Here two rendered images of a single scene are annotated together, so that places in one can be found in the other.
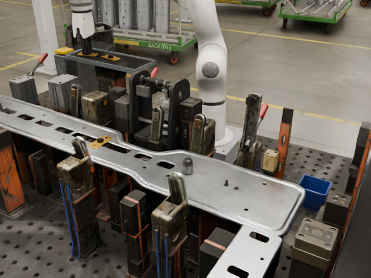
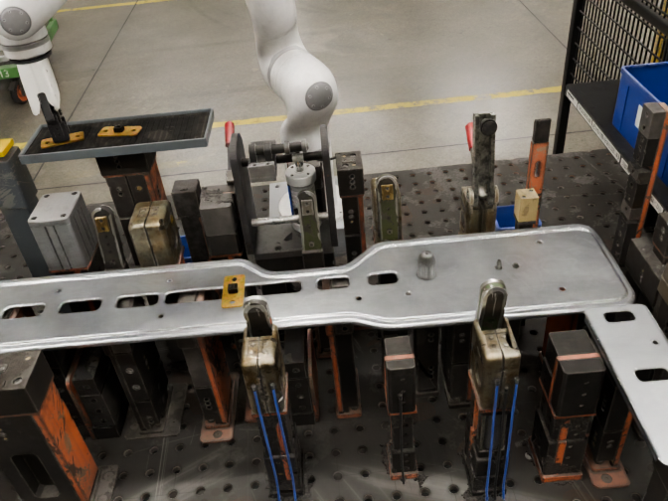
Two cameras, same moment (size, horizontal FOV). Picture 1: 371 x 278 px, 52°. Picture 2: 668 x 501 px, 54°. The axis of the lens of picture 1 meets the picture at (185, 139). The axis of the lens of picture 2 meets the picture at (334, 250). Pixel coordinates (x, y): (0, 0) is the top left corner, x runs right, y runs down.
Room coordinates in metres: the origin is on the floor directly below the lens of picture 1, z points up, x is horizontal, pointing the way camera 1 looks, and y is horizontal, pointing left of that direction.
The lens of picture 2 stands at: (0.26, 0.56, 1.74)
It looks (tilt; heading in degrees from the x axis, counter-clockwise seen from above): 37 degrees down; 330
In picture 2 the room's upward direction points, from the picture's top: 6 degrees counter-clockwise
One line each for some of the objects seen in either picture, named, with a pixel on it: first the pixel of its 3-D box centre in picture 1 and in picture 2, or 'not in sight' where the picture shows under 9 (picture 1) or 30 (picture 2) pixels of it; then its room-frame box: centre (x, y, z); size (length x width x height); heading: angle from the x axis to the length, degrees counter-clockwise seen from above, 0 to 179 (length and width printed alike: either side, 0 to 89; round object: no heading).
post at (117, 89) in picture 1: (121, 134); (205, 264); (1.34, 0.26, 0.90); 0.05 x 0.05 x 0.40; 59
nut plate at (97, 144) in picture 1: (100, 140); (233, 288); (1.10, 0.28, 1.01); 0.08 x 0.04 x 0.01; 150
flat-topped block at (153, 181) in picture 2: (115, 111); (149, 228); (1.51, 0.31, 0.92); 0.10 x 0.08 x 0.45; 59
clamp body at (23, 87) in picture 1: (30, 116); not in sight; (1.55, 0.70, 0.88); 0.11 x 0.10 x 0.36; 149
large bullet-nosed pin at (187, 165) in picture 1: (187, 166); (426, 266); (0.93, -0.01, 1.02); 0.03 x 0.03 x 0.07
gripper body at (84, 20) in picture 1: (83, 22); (39, 78); (1.56, 0.41, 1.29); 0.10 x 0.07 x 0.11; 165
